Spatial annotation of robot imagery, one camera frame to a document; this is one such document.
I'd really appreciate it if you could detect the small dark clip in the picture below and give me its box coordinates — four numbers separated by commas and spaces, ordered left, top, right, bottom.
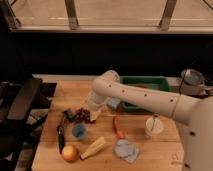
64, 108, 74, 121

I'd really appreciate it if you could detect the white cup with spoon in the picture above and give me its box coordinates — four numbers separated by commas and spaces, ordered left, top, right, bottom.
145, 115, 164, 137

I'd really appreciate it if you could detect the orange carrot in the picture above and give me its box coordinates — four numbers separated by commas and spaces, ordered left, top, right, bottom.
113, 117, 125, 139

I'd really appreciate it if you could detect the black handled tool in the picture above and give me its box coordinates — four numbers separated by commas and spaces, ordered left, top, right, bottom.
57, 114, 66, 154

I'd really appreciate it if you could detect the grey tape roll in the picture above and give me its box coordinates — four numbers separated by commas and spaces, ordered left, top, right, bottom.
179, 69, 206, 95

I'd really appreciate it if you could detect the black office chair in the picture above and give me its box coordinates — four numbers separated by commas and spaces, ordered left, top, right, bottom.
0, 78, 56, 171

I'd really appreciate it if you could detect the green plastic tray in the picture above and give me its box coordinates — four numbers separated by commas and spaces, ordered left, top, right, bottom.
121, 76, 171, 113

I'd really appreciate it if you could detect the yellow corn cob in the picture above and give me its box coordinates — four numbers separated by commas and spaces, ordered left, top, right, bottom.
80, 137, 106, 160

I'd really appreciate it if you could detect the blue sponge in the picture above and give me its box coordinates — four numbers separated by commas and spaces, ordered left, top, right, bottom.
107, 98, 121, 110

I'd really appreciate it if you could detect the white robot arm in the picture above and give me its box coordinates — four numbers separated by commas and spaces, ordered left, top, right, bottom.
87, 70, 213, 171

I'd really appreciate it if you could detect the blue crumpled cloth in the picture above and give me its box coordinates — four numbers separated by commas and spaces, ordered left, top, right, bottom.
114, 139, 140, 163

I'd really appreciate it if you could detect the blue small cup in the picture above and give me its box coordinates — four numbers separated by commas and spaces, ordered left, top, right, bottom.
72, 123, 87, 140

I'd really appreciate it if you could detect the dark red grape bunch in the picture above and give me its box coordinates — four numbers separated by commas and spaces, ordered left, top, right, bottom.
74, 108, 90, 123

